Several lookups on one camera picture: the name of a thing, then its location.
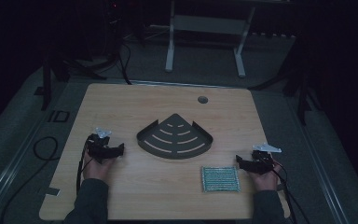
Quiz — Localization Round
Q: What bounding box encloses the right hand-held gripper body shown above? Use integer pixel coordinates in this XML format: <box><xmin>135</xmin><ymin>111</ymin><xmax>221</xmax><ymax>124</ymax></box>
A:
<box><xmin>251</xmin><ymin>142</ymin><xmax>282</xmax><ymax>175</ymax></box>

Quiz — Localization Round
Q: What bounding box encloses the green woven dish cloth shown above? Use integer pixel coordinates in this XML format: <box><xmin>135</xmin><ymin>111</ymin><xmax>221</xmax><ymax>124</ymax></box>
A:
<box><xmin>200</xmin><ymin>165</ymin><xmax>241</xmax><ymax>193</ymax></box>

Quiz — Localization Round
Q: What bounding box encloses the grey tape strip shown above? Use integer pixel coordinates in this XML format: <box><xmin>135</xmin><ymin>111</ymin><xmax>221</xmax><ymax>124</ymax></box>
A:
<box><xmin>45</xmin><ymin>186</ymin><xmax>62</xmax><ymax>197</ymax></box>

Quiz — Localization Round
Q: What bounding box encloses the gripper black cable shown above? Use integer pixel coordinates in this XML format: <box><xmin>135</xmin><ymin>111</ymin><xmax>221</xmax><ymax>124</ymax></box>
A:
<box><xmin>262</xmin><ymin>155</ymin><xmax>311</xmax><ymax>224</ymax></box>
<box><xmin>76</xmin><ymin>143</ymin><xmax>91</xmax><ymax>195</ymax></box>

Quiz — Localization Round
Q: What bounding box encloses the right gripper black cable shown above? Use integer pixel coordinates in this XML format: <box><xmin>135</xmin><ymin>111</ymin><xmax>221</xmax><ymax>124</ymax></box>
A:
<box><xmin>262</xmin><ymin>155</ymin><xmax>311</xmax><ymax>224</ymax></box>

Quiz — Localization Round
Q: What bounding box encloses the dark grey corner shelf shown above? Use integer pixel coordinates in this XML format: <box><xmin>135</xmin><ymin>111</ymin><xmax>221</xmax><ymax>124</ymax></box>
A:
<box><xmin>136</xmin><ymin>113</ymin><xmax>214</xmax><ymax>161</ymax></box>

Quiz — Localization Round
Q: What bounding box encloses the person's right hand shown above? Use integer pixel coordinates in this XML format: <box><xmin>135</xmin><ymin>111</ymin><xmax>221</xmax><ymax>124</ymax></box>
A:
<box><xmin>247</xmin><ymin>162</ymin><xmax>282</xmax><ymax>192</ymax></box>

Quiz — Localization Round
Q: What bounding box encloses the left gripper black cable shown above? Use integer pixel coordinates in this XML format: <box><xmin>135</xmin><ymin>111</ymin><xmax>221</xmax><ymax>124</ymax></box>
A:
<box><xmin>76</xmin><ymin>143</ymin><xmax>91</xmax><ymax>195</ymax></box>

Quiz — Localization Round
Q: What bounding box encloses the person's left hand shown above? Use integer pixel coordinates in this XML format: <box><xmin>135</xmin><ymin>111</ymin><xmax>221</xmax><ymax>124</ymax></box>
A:
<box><xmin>82</xmin><ymin>150</ymin><xmax>119</xmax><ymax>182</ymax></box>

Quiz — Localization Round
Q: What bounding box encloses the white metal stand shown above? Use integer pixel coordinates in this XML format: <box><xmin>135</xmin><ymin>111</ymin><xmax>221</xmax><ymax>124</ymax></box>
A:
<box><xmin>164</xmin><ymin>0</ymin><xmax>257</xmax><ymax>79</ymax></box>

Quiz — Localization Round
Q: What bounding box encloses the black hanging cable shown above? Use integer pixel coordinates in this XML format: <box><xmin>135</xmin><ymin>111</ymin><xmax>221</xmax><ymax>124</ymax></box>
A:
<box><xmin>117</xmin><ymin>40</ymin><xmax>133</xmax><ymax>86</ymax></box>

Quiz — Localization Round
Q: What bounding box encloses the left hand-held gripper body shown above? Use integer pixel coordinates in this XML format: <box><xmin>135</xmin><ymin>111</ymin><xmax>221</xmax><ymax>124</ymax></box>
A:
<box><xmin>86</xmin><ymin>127</ymin><xmax>113</xmax><ymax>161</ymax></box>

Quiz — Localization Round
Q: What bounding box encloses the metal floor rail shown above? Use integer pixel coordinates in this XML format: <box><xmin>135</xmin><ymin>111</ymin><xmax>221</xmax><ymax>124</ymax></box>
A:
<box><xmin>290</xmin><ymin>92</ymin><xmax>353</xmax><ymax>224</ymax></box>
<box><xmin>0</xmin><ymin>111</ymin><xmax>52</xmax><ymax>220</ymax></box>

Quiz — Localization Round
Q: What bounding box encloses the black floor cable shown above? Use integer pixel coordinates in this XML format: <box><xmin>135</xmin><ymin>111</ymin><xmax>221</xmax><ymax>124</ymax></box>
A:
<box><xmin>0</xmin><ymin>135</ymin><xmax>60</xmax><ymax>224</ymax></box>

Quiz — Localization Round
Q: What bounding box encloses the black tripod stand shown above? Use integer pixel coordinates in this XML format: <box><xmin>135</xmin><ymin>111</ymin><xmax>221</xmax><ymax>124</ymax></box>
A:
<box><xmin>248</xmin><ymin>34</ymin><xmax>323</xmax><ymax>127</ymax></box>
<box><xmin>39</xmin><ymin>52</ymin><xmax>108</xmax><ymax>112</ymax></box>

